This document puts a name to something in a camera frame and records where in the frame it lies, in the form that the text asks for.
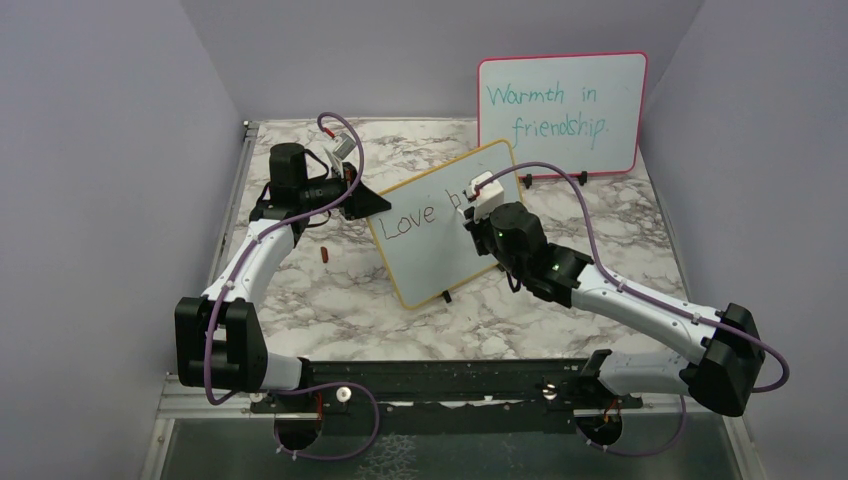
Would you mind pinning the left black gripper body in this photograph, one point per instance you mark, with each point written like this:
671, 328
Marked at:
322, 193

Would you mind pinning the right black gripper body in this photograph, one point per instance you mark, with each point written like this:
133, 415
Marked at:
481, 231

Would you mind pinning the yellow framed whiteboard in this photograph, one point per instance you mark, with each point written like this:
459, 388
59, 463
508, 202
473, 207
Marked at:
421, 239

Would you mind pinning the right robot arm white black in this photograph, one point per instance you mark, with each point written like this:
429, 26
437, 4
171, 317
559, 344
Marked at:
712, 356

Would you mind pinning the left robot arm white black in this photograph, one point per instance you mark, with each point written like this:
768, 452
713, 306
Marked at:
219, 342

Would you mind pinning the pink framed whiteboard with writing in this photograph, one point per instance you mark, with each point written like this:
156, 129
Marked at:
579, 112

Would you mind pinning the pink board stand feet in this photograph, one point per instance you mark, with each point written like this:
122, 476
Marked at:
527, 180

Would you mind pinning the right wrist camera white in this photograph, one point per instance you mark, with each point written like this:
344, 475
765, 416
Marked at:
484, 194

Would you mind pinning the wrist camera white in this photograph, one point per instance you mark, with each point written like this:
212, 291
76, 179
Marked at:
484, 194
337, 150

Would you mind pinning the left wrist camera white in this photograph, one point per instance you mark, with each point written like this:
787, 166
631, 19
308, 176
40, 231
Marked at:
337, 150

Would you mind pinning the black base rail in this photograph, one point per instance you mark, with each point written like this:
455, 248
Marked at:
444, 397

